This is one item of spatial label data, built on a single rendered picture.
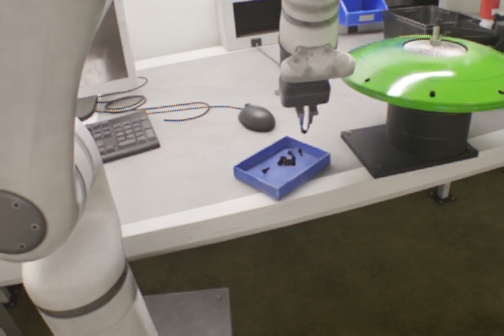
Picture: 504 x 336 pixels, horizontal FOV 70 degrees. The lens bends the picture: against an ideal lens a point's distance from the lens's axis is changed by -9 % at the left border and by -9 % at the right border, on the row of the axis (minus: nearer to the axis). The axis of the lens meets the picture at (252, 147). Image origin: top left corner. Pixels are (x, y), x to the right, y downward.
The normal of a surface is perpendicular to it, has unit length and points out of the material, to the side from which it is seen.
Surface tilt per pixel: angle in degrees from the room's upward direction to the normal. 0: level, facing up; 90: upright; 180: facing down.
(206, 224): 90
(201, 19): 90
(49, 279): 18
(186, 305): 0
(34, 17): 96
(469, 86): 23
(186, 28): 90
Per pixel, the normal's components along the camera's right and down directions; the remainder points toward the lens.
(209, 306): -0.10, -0.86
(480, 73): -0.02, -0.69
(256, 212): 0.24, 0.47
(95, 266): 0.25, -0.66
